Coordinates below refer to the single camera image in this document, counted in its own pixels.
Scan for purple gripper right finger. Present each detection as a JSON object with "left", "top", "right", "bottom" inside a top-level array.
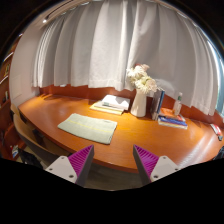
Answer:
[{"left": 133, "top": 145, "right": 179, "bottom": 185}]

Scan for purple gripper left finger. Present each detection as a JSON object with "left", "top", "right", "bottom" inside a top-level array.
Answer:
[{"left": 46, "top": 145, "right": 94, "bottom": 187}]

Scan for pale green folded towel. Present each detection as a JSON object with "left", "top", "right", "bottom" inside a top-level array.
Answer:
[{"left": 58, "top": 113, "right": 117, "bottom": 145}]

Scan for grey chair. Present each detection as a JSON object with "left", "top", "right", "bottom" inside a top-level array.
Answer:
[{"left": 10, "top": 104, "right": 69, "bottom": 166}]

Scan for stack of flat books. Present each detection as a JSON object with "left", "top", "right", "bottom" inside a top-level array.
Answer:
[{"left": 158, "top": 108, "right": 188, "bottom": 129}]

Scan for white ceramic vase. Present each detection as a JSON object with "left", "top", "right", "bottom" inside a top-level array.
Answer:
[{"left": 131, "top": 89, "right": 147, "bottom": 117}]

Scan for clear plastic bottle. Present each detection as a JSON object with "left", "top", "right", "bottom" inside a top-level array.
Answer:
[{"left": 173, "top": 93, "right": 183, "bottom": 116}]

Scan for upright blue book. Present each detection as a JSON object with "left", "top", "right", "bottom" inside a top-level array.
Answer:
[{"left": 150, "top": 88, "right": 165, "bottom": 120}]

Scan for open white book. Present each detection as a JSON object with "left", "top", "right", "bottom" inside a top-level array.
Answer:
[{"left": 90, "top": 95, "right": 130, "bottom": 115}]

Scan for red item at table edge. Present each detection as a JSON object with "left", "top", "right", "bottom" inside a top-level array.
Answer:
[{"left": 210, "top": 124, "right": 223, "bottom": 141}]

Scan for white flower bouquet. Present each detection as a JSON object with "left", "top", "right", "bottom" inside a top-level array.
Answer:
[{"left": 127, "top": 64, "right": 157, "bottom": 94}]

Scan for white curtain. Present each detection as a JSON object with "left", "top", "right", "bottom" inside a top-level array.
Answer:
[{"left": 32, "top": 0, "right": 220, "bottom": 115}]

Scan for wooden wall shelf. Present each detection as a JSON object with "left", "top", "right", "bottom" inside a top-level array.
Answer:
[{"left": 0, "top": 38, "right": 24, "bottom": 160}]

